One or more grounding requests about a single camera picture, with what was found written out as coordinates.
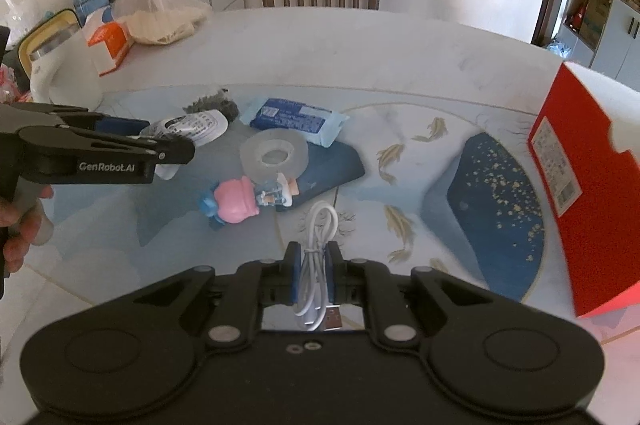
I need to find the white usb cable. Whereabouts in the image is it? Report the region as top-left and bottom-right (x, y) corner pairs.
(293, 199), (346, 333)

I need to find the white labelled pouch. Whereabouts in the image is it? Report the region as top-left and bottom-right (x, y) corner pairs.
(140, 110), (229, 148)

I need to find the pink blue whale toy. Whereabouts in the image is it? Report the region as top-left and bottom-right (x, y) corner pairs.
(198, 172), (299, 225)

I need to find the clear tape roll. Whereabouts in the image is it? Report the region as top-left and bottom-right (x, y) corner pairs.
(240, 128), (309, 184)

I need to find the person left hand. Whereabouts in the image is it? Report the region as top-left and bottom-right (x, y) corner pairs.
(1, 185), (54, 275)

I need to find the orange white carton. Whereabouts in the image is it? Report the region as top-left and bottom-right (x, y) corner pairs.
(82, 6), (134, 76)

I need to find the white electric kettle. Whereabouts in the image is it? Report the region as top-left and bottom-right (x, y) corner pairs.
(29, 24), (103, 111)

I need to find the bag of dark seeds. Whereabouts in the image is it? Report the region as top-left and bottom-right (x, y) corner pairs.
(182, 88), (240, 122)

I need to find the yellow tissue box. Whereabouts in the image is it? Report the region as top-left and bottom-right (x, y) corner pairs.
(17, 9), (79, 77)

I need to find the clear plastic bag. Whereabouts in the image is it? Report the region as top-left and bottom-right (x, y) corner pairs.
(112, 0), (213, 46)

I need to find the blue tissue pack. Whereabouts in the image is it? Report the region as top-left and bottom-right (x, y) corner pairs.
(240, 98), (349, 148)

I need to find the red cardboard box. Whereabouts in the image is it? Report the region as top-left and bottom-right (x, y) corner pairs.
(528, 63), (639, 318)

